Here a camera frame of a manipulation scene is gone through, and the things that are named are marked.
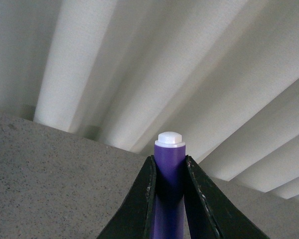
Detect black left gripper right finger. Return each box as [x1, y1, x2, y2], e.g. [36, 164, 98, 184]
[184, 156, 268, 239]

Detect white curtain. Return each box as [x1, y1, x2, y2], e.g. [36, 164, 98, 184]
[0, 0, 299, 200]

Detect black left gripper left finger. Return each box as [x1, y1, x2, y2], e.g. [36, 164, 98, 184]
[98, 156, 156, 239]

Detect purple pen white cap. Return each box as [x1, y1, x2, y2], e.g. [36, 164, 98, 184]
[150, 131, 186, 239]

